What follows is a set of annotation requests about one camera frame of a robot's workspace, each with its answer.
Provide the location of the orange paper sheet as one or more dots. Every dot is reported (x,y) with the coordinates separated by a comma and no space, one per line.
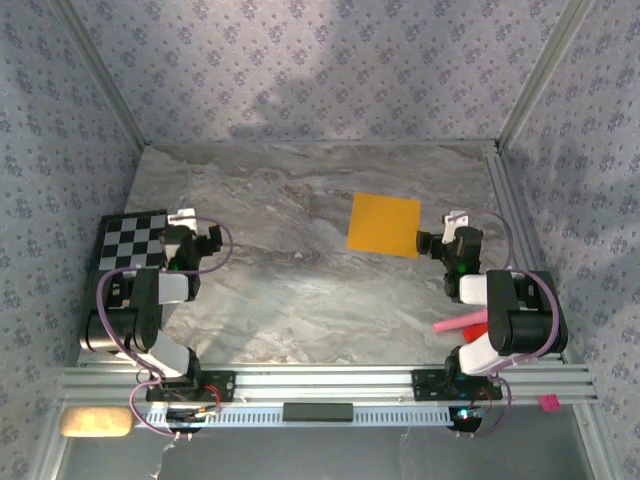
(382,225)

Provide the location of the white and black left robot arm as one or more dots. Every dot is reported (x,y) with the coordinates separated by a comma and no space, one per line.
(150,310)

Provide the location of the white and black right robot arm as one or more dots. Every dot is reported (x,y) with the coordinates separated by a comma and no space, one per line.
(520,320)

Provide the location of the black and white chessboard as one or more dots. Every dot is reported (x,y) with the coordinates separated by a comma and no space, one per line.
(125,240)

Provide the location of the pink foam stick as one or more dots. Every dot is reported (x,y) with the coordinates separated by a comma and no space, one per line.
(457,321)

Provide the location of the red block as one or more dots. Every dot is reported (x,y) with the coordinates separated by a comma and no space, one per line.
(475,334)

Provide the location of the black round controller board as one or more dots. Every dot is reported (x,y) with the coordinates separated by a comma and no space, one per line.
(185,416)
(465,421)

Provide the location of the magenta cube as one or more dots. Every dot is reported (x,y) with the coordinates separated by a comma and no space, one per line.
(550,402)

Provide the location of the black rectangular bar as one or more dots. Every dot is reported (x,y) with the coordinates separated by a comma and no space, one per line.
(317,412)

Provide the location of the tan sponge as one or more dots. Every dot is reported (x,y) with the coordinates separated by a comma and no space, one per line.
(97,422)

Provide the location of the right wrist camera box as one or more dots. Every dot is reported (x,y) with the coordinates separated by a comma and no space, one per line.
(456,220)

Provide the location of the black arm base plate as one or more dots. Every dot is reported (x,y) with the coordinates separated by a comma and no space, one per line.
(425,385)
(225,385)

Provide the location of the long aluminium rail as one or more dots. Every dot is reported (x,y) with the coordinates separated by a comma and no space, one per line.
(320,385)

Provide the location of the aluminium frame post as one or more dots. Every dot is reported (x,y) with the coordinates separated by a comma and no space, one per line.
(541,75)
(106,75)

